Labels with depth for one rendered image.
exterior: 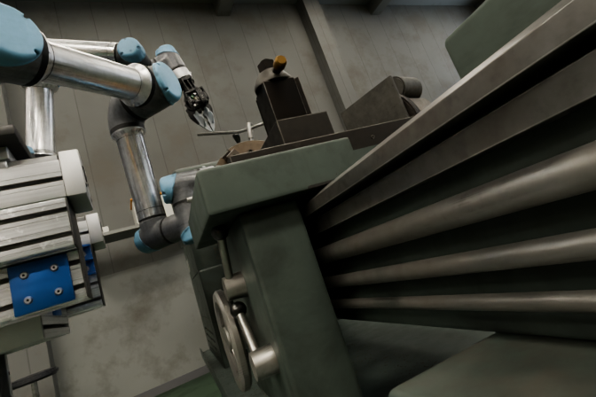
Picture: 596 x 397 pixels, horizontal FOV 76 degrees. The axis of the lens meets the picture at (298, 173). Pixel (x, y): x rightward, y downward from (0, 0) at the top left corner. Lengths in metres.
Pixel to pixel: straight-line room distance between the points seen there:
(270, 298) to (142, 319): 4.11
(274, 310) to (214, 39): 5.63
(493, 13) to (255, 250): 0.35
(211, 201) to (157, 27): 5.53
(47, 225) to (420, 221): 0.64
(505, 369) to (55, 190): 0.73
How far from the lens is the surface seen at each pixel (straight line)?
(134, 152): 1.16
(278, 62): 0.72
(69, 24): 5.88
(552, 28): 0.23
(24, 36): 0.88
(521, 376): 0.28
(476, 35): 0.34
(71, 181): 0.81
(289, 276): 0.49
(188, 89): 1.44
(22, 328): 0.92
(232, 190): 0.47
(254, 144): 1.36
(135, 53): 1.39
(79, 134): 5.07
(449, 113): 0.27
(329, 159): 0.52
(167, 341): 4.59
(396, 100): 4.18
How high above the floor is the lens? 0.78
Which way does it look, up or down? 12 degrees up
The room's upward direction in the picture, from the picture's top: 19 degrees counter-clockwise
